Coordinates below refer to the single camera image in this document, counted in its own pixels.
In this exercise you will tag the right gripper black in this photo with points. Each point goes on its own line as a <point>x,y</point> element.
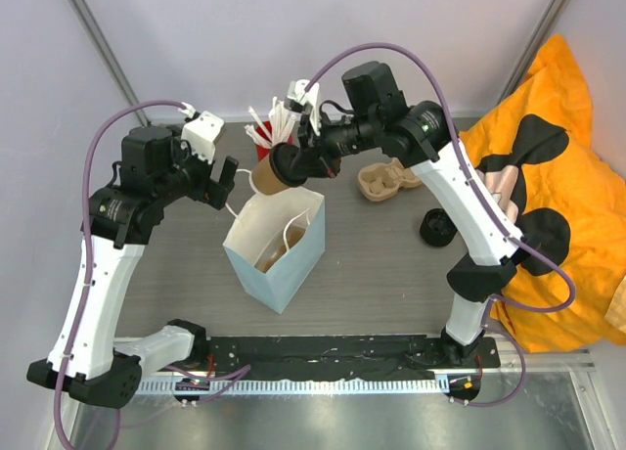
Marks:
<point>314,158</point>

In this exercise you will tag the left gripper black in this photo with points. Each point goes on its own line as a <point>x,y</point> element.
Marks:
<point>215,193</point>

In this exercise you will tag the brown paper coffee cup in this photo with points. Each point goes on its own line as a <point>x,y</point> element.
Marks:
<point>264,179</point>

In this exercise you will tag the light blue paper bag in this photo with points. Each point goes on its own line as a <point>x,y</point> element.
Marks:
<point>258,222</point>

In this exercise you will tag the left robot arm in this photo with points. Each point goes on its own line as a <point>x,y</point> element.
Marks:
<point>159,165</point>

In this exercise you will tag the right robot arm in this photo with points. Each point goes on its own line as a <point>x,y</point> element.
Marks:
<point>422,140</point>

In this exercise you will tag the red plastic cup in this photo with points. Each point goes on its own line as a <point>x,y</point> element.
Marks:
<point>263,149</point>

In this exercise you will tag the brown pulp cup carrier stack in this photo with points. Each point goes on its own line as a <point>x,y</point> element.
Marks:
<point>380,181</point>

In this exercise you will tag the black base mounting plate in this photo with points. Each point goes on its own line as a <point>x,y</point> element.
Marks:
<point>335,358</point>

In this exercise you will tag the orange cartoon pillow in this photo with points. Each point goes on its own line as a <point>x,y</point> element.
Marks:
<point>534,154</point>

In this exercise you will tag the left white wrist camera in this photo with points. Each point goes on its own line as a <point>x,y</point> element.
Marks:
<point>201,132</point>

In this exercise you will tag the white slotted cable duct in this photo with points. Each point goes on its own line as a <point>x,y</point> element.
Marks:
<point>177,385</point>

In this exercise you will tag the left aluminium frame post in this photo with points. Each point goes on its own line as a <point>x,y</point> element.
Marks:
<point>100,43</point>

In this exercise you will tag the aluminium frame post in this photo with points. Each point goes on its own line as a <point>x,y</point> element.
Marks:
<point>100,43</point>
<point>539,35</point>

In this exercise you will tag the right aluminium frame post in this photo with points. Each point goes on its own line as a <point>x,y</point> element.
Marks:
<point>539,35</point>

